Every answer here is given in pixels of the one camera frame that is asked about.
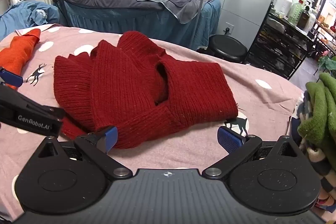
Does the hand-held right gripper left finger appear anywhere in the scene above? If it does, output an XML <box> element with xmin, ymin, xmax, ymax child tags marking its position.
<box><xmin>37</xmin><ymin>126</ymin><xmax>133</xmax><ymax>179</ymax></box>

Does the pile of mixed clothes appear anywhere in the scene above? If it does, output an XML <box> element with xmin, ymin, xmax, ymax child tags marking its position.
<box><xmin>290</xmin><ymin>90</ymin><xmax>336</xmax><ymax>214</ymax></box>

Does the black round stool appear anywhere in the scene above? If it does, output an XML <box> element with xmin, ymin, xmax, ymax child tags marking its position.
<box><xmin>209</xmin><ymin>34</ymin><xmax>248</xmax><ymax>64</ymax></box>

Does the red knit sweater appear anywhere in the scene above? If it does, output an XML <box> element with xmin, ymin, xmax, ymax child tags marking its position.
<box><xmin>54</xmin><ymin>31</ymin><xmax>239</xmax><ymax>149</ymax></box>

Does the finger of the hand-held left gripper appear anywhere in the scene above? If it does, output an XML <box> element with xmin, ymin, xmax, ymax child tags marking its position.
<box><xmin>39</xmin><ymin>107</ymin><xmax>66</xmax><ymax>121</ymax></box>
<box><xmin>0</xmin><ymin>66</ymin><xmax>24</xmax><ymax>88</ymax></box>

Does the black shelf trolley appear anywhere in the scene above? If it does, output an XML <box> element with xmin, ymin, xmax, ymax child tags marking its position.
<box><xmin>247</xmin><ymin>0</ymin><xmax>319</xmax><ymax>80</ymax></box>

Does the row of bottles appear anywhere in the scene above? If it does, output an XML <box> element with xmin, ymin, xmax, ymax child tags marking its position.
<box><xmin>274</xmin><ymin>0</ymin><xmax>319</xmax><ymax>30</ymax></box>

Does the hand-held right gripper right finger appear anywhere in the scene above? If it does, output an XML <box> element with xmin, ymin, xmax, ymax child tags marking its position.
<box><xmin>203</xmin><ymin>126</ymin><xmax>301</xmax><ymax>179</ymax></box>

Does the massage bed with blue skirt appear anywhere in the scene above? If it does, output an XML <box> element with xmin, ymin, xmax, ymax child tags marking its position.
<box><xmin>54</xmin><ymin>0</ymin><xmax>222</xmax><ymax>50</ymax></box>

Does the orange garment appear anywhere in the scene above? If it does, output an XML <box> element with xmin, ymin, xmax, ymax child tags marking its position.
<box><xmin>0</xmin><ymin>28</ymin><xmax>41</xmax><ymax>89</ymax></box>

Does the grey towel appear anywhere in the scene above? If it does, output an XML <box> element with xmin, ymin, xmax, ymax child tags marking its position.
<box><xmin>162</xmin><ymin>0</ymin><xmax>219</xmax><ymax>25</ymax></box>

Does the green potted plant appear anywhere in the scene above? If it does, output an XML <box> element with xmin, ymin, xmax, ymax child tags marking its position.
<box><xmin>316</xmin><ymin>51</ymin><xmax>336</xmax><ymax>75</ymax></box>

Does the blue quilt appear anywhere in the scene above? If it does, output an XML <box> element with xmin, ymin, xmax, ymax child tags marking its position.
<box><xmin>0</xmin><ymin>1</ymin><xmax>60</xmax><ymax>41</ymax></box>

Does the green fleece garment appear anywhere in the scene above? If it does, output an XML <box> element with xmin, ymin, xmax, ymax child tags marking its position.
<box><xmin>298</xmin><ymin>73</ymin><xmax>336</xmax><ymax>159</ymax></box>

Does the display shelf with goods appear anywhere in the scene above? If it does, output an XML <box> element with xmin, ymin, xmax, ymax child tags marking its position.
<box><xmin>312</xmin><ymin>0</ymin><xmax>336</xmax><ymax>56</ymax></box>

